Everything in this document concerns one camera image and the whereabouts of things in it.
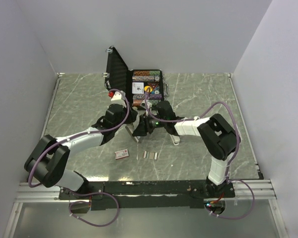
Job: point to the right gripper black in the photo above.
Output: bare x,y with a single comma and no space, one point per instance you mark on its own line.
144,126

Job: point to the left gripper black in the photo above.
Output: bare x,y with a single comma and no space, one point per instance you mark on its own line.
132,116

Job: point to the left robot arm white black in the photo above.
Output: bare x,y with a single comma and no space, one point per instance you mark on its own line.
47,163

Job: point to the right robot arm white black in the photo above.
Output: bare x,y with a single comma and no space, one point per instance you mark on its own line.
221,139

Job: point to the white card deck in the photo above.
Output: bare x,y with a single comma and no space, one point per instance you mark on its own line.
138,88

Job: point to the yellow dealer button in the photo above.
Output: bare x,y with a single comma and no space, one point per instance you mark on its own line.
148,89

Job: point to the red white staple box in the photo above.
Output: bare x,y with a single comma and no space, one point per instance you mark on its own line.
121,154

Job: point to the black poker chip case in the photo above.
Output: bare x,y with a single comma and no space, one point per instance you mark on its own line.
119,76

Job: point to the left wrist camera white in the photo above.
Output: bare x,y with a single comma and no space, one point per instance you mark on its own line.
116,95

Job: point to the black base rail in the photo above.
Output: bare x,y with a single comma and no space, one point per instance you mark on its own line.
102,201

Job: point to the aluminium frame rail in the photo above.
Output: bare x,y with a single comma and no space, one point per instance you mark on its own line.
248,189

